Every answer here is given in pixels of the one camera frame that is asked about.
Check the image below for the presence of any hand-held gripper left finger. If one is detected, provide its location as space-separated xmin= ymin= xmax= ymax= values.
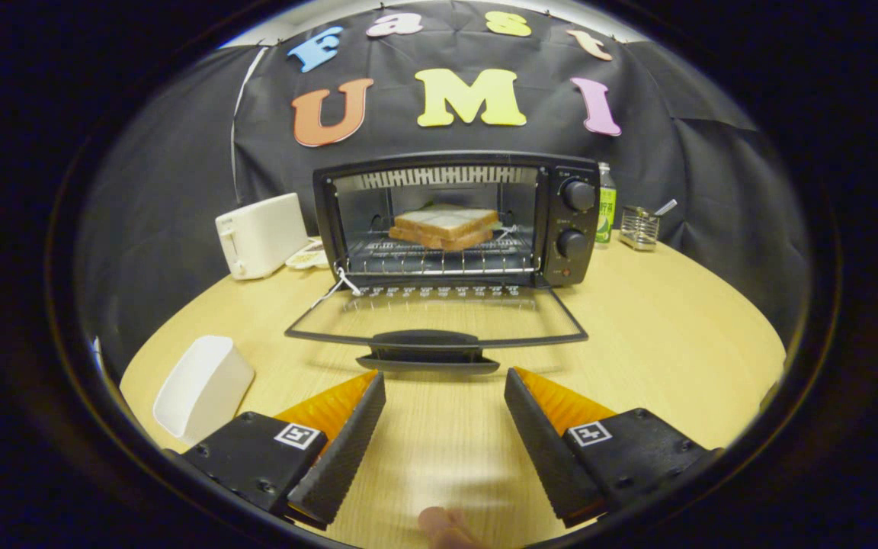
xmin=182 ymin=370 xmax=387 ymax=531

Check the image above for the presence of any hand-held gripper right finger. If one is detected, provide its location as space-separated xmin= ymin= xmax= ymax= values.
xmin=504 ymin=367 xmax=722 ymax=528

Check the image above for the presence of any black toaster oven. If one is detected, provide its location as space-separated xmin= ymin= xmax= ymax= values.
xmin=284 ymin=151 xmax=601 ymax=376

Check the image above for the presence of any toast bread sandwich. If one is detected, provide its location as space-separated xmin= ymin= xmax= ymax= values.
xmin=388 ymin=204 xmax=501 ymax=252

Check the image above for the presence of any white pop-up toaster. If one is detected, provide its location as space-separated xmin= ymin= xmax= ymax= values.
xmin=214 ymin=192 xmax=310 ymax=281

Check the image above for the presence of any white plastic tray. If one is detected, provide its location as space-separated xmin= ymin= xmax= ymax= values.
xmin=152 ymin=335 xmax=256 ymax=447

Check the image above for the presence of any small white plate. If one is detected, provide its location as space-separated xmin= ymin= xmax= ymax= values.
xmin=285 ymin=238 xmax=329 ymax=271

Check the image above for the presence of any green label drink bottle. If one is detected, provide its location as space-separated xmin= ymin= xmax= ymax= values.
xmin=595 ymin=162 xmax=617 ymax=246

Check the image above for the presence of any metal wire holder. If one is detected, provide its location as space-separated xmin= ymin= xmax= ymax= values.
xmin=620 ymin=206 xmax=661 ymax=252

